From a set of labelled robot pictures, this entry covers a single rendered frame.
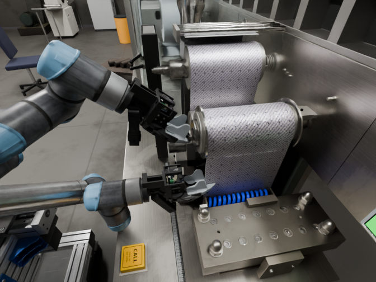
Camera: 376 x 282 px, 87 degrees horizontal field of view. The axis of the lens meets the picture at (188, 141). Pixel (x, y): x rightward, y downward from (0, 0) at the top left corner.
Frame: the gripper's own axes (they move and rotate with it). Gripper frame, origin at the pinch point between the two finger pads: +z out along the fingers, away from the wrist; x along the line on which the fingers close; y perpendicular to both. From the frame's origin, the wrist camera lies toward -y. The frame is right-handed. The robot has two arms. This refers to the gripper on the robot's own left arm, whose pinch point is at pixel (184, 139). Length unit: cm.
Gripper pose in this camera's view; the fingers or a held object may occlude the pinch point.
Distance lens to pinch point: 56.0
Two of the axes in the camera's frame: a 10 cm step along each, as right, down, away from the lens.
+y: 6.3, -6.6, -4.1
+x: -1.8, -6.4, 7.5
